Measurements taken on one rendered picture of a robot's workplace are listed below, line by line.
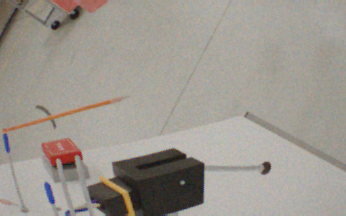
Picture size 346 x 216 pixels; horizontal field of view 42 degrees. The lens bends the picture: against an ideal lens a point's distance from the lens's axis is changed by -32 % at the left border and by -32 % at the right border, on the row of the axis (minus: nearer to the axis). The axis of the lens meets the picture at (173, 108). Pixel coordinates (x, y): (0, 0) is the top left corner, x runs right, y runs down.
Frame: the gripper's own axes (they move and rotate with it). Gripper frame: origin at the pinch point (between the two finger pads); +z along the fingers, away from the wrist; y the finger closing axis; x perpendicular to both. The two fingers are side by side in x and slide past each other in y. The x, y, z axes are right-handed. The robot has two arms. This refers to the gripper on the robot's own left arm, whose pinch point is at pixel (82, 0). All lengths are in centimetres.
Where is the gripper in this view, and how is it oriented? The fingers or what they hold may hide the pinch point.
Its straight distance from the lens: 39.4
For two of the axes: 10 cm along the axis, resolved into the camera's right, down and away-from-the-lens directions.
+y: 5.3, 2.3, -8.2
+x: 7.4, -5.9, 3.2
